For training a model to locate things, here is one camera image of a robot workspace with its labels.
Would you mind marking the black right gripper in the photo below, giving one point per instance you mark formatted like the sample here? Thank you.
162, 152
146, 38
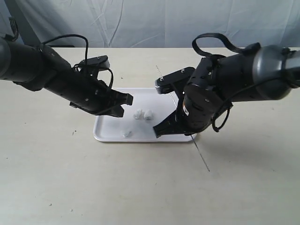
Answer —
207, 100

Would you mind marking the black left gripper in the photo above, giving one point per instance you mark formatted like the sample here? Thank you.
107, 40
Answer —
97, 98

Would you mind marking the thin metal skewer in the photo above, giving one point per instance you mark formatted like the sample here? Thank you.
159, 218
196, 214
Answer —
192, 136

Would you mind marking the white marshmallow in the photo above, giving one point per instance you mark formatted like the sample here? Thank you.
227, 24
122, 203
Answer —
127, 133
138, 114
148, 115

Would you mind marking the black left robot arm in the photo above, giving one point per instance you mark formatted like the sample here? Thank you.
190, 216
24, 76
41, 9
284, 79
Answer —
41, 67

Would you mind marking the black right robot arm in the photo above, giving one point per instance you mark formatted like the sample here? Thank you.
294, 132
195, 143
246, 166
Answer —
260, 74

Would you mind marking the white plastic tray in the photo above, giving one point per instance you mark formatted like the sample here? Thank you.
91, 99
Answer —
110, 129

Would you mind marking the white backdrop curtain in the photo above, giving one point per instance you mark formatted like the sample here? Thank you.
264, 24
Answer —
164, 23

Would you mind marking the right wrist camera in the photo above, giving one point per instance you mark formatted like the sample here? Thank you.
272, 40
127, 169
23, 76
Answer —
174, 82

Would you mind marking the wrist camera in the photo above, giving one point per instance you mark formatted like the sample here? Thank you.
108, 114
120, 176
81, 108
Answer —
95, 64
174, 82

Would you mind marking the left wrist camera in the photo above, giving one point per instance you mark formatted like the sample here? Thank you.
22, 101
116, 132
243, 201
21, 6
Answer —
95, 64

